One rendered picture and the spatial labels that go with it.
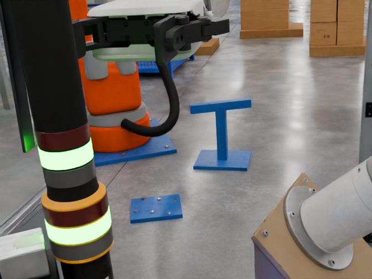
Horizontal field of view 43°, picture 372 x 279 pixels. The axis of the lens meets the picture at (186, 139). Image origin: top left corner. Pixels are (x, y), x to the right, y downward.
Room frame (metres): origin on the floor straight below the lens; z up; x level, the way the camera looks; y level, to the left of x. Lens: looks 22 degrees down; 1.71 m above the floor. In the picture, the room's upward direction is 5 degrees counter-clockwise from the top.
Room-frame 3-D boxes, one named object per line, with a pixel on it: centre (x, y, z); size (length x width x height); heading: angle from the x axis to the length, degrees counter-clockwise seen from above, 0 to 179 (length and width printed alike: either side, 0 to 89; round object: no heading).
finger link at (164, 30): (0.39, -0.01, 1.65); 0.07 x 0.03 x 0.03; 164
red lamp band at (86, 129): (0.29, 0.08, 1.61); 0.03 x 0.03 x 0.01
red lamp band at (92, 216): (0.29, 0.08, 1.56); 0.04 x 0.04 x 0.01
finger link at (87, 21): (0.45, 0.07, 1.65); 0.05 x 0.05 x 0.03; 81
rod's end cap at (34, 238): (0.28, 0.11, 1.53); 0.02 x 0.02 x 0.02; 19
